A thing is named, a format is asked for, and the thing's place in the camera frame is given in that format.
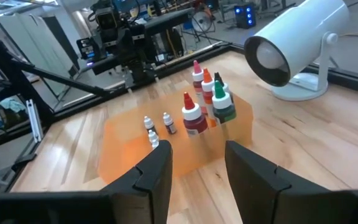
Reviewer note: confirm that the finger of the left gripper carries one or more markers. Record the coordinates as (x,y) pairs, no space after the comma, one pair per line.
(144,71)
(136,71)

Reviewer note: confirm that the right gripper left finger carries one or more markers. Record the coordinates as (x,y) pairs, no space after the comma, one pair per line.
(141,193)

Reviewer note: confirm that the black desk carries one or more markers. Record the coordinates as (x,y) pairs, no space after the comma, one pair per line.
(166,20)

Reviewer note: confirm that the silver aluminium bracket strip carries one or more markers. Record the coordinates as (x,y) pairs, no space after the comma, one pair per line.
(35,121)

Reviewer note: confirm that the orange cap food coloring bottle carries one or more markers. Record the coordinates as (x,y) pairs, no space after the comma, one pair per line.
(208,87)

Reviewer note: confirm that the small black dropper bottle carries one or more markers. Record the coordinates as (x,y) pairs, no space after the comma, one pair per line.
(152,135)

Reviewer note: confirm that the computer tower blue lights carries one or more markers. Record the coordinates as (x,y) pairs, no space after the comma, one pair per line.
(245,15)

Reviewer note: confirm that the floor fan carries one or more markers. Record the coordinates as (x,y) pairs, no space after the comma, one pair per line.
(202,21)

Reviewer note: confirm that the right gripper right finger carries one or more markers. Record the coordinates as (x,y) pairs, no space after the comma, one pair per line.
(259,193)

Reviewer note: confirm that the grey-green cabinet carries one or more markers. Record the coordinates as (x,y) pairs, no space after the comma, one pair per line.
(36,46)

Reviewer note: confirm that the black cap food coloring bottle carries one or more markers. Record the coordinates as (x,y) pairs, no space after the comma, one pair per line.
(218,79)

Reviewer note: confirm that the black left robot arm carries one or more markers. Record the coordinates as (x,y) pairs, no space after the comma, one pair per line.
(129,18)

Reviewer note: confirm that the white spot lamp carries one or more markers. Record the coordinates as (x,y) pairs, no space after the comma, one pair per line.
(297,34)

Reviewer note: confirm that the red cap food coloring bottle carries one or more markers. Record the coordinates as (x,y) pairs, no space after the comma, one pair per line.
(194,119)

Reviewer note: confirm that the teal cloth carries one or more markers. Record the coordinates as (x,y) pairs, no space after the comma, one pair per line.
(12,104)

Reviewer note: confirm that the pink cap food coloring bottle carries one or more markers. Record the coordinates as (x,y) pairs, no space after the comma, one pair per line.
(197,74)

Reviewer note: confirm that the green cap food coloring bottle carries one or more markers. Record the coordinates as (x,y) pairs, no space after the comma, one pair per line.
(223,105)

